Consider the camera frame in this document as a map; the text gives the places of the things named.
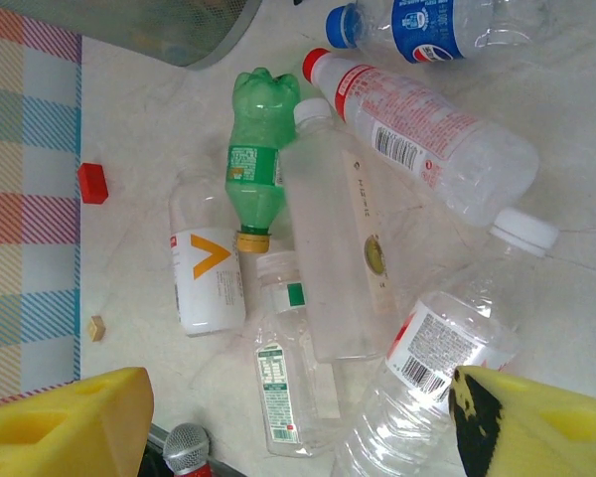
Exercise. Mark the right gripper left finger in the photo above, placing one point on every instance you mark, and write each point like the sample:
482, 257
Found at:
54, 432

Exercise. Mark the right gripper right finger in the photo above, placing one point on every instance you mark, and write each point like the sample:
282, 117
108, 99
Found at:
541, 432

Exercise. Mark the clear water bottle white cap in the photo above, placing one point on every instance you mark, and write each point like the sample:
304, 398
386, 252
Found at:
427, 358

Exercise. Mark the white bottle orange V label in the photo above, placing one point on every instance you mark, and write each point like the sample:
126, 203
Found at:
206, 283

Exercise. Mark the small clear bottle green label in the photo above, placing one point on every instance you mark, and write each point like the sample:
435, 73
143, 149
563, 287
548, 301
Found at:
278, 387

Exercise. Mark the tall frosted square bottle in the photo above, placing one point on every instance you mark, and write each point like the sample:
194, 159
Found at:
328, 238

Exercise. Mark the frosted bottle red cap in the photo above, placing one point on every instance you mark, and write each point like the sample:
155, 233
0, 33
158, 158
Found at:
417, 134

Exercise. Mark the green plastic bottle yellow cap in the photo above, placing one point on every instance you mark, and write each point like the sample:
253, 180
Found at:
258, 164

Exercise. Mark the clear bottle blue cap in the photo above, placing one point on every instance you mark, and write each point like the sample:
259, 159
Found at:
422, 30

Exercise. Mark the translucent green trash bin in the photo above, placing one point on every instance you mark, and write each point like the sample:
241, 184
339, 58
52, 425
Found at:
169, 30

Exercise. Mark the small wooden cube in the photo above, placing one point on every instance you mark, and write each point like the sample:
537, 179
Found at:
98, 329

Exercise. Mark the red glitter microphone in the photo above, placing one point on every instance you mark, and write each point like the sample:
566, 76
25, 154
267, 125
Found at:
186, 449

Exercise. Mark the small red block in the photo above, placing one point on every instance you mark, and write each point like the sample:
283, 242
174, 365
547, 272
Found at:
93, 183

